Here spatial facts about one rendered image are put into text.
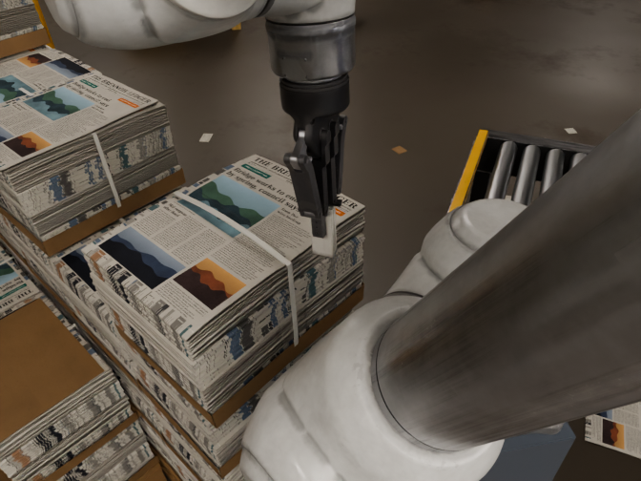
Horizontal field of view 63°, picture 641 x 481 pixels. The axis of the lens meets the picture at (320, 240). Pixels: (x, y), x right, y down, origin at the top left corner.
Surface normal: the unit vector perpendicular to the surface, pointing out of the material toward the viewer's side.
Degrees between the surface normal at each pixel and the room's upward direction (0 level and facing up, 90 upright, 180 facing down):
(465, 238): 33
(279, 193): 1
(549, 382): 96
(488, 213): 6
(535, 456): 90
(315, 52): 84
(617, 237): 78
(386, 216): 0
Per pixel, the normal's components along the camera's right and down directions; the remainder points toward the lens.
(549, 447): 0.18, 0.64
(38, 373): -0.04, -0.76
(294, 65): -0.40, 0.55
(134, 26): 0.51, 0.80
